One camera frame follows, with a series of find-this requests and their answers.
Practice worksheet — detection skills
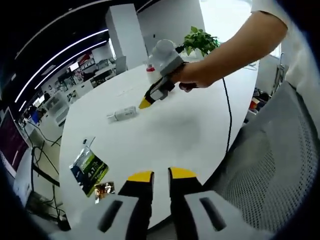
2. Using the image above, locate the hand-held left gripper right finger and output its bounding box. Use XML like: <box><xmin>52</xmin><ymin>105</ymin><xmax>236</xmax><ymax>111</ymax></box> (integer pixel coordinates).
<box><xmin>167</xmin><ymin>166</ymin><xmax>275</xmax><ymax>240</ymax></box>

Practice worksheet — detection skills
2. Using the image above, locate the green skincare pouch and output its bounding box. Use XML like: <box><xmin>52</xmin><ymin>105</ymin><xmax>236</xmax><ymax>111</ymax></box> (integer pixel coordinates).
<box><xmin>69</xmin><ymin>147</ymin><xmax>110</xmax><ymax>198</ymax></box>

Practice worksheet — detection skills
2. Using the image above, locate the person's white shirt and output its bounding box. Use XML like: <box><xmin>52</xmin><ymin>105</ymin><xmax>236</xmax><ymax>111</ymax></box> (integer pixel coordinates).
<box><xmin>251</xmin><ymin>9</ymin><xmax>315</xmax><ymax>96</ymax></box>

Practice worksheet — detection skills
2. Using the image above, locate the gold foil skincare sachet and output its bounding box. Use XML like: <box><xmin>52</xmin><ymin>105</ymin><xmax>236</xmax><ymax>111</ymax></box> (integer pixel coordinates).
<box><xmin>94</xmin><ymin>181</ymin><xmax>116</xmax><ymax>205</ymax></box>

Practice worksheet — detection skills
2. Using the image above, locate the red-collared white skincare bottle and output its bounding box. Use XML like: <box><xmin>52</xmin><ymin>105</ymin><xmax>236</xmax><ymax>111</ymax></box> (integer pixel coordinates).
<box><xmin>146</xmin><ymin>63</ymin><xmax>161</xmax><ymax>85</ymax></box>

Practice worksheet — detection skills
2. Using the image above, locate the clear-capped white skincare bottle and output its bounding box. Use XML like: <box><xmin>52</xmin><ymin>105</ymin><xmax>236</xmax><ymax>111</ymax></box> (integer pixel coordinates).
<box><xmin>106</xmin><ymin>105</ymin><xmax>138</xmax><ymax>124</ymax></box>

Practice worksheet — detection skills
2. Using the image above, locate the computer monitor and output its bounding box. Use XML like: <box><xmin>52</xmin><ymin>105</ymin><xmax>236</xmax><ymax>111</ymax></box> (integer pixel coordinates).
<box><xmin>0</xmin><ymin>106</ymin><xmax>30</xmax><ymax>175</ymax></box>

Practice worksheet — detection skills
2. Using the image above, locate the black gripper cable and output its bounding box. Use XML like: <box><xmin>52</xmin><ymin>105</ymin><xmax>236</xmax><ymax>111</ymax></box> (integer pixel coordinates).
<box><xmin>221</xmin><ymin>76</ymin><xmax>234</xmax><ymax>154</ymax></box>

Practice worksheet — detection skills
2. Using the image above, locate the white square pillar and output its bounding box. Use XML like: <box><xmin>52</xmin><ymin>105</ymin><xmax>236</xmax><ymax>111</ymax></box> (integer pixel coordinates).
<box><xmin>105</xmin><ymin>5</ymin><xmax>149</xmax><ymax>75</ymax></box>

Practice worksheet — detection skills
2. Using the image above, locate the grey chair back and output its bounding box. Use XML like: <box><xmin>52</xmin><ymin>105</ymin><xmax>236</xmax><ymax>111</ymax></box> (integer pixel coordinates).
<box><xmin>114</xmin><ymin>55</ymin><xmax>128</xmax><ymax>74</ymax></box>

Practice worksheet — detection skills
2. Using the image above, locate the green potted plant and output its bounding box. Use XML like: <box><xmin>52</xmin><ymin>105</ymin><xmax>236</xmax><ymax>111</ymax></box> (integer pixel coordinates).
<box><xmin>183</xmin><ymin>25</ymin><xmax>221</xmax><ymax>58</ymax></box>

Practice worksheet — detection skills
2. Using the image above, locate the bright window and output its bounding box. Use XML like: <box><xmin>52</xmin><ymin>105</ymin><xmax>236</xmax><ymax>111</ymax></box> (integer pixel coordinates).
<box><xmin>199</xmin><ymin>0</ymin><xmax>255</xmax><ymax>60</ymax></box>

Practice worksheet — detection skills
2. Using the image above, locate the person's right hand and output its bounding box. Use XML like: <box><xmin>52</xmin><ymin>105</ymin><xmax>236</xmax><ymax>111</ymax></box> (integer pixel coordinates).
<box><xmin>172</xmin><ymin>61</ymin><xmax>218</xmax><ymax>93</ymax></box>

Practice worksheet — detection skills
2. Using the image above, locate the white glass-front cabinet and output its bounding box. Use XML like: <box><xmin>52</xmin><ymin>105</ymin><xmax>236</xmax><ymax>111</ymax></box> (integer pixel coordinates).
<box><xmin>43</xmin><ymin>90</ymin><xmax>71</xmax><ymax>128</ymax></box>

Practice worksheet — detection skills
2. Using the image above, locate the white standing desk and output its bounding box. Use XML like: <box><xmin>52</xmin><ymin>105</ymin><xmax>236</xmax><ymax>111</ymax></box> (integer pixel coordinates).
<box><xmin>13</xmin><ymin>146</ymin><xmax>61</xmax><ymax>203</ymax></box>

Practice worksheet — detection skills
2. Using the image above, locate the red orange box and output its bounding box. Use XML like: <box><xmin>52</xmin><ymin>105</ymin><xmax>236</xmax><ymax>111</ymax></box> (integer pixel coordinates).
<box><xmin>249</xmin><ymin>96</ymin><xmax>263</xmax><ymax>112</ymax></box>

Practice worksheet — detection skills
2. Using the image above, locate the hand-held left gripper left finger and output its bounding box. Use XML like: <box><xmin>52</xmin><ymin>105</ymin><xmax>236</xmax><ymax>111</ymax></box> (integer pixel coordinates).
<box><xmin>48</xmin><ymin>170</ymin><xmax>155</xmax><ymax>240</ymax></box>

